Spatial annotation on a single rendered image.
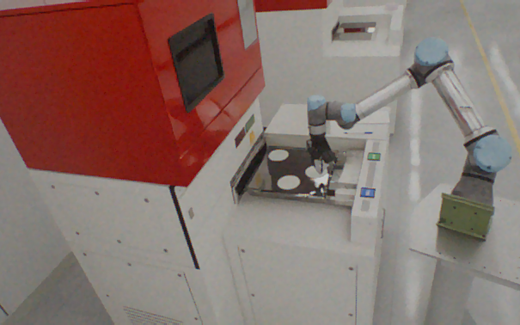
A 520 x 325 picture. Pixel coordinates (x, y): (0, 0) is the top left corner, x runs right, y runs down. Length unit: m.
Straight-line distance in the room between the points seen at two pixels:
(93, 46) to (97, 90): 0.14
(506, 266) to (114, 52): 1.45
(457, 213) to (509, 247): 0.21
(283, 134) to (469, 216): 0.95
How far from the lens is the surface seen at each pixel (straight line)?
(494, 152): 1.47
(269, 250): 1.63
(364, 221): 1.48
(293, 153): 1.94
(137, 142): 1.26
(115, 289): 2.03
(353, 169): 1.83
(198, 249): 1.50
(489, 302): 2.55
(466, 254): 1.59
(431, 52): 1.54
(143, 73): 1.11
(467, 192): 1.57
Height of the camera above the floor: 1.94
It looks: 33 degrees down
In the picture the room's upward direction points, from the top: 9 degrees counter-clockwise
